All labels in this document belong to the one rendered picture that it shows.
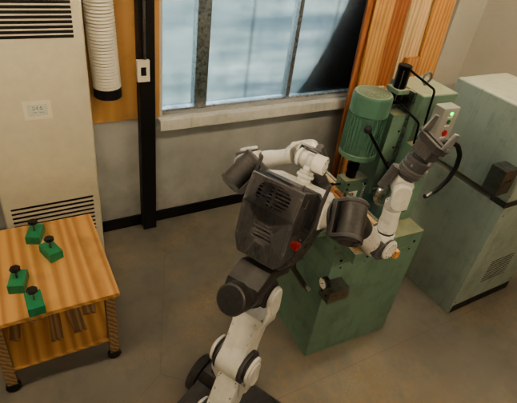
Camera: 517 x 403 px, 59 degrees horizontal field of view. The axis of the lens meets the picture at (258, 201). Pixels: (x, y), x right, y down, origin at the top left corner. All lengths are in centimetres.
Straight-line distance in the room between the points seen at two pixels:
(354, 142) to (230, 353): 105
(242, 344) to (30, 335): 123
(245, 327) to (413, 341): 152
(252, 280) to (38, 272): 122
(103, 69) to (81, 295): 119
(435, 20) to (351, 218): 270
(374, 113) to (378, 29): 162
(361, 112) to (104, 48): 138
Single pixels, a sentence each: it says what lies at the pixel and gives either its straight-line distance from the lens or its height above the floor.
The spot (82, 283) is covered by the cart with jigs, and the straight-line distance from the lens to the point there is 236.
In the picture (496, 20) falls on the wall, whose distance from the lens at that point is 458.
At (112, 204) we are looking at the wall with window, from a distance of 333.
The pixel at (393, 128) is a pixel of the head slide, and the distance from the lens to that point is 217.
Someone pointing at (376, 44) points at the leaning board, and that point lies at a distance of 362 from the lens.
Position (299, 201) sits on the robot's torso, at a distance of 141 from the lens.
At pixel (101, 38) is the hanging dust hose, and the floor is 142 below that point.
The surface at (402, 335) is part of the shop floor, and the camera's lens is 309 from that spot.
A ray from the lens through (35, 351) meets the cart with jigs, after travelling 259.
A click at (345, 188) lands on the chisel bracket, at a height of 103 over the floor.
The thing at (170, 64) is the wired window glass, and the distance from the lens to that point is 306.
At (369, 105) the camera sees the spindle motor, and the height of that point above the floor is 148.
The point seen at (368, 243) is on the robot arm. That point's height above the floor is 120.
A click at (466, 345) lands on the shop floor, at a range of 324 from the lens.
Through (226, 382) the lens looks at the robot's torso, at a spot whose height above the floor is 51.
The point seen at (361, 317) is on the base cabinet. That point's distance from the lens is 279.
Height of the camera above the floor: 220
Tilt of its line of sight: 35 degrees down
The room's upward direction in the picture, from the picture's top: 9 degrees clockwise
